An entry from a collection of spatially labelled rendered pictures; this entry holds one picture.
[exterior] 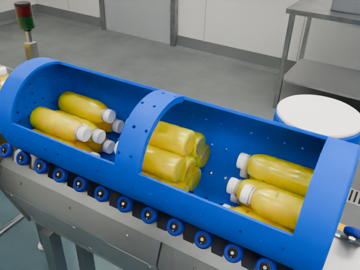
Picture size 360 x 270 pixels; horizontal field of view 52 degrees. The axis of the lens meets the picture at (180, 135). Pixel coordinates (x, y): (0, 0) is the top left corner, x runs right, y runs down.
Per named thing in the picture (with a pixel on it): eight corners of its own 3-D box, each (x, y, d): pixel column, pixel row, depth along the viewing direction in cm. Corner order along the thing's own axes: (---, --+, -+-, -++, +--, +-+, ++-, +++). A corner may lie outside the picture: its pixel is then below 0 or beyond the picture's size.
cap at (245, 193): (246, 208, 79) (238, 204, 80) (252, 195, 82) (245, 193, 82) (247, 195, 77) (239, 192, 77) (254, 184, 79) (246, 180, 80)
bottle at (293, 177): (317, 178, 86) (251, 157, 93) (320, 165, 81) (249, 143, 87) (308, 203, 83) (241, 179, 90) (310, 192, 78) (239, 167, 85)
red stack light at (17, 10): (23, 18, 145) (21, 8, 143) (12, 15, 148) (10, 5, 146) (36, 14, 150) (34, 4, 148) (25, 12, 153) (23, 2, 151)
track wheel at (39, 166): (46, 160, 105) (51, 161, 107) (35, 156, 107) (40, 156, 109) (41, 175, 105) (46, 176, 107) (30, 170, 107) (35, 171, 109)
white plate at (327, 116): (259, 106, 126) (259, 109, 126) (327, 145, 106) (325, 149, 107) (313, 88, 139) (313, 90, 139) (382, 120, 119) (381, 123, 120)
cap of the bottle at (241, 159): (249, 159, 91) (242, 157, 92) (248, 151, 88) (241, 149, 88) (244, 172, 89) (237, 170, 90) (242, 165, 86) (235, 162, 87)
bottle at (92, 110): (62, 87, 110) (106, 100, 103) (75, 95, 116) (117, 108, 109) (53, 107, 109) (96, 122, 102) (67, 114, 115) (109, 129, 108)
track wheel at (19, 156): (28, 152, 108) (33, 153, 110) (17, 148, 110) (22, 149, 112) (23, 167, 108) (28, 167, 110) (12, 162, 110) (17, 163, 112)
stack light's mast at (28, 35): (29, 45, 151) (21, 5, 143) (18, 42, 154) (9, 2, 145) (40, 41, 156) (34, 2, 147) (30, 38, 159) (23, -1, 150)
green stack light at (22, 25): (26, 30, 148) (23, 18, 145) (15, 28, 151) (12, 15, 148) (38, 27, 153) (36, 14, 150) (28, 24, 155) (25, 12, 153)
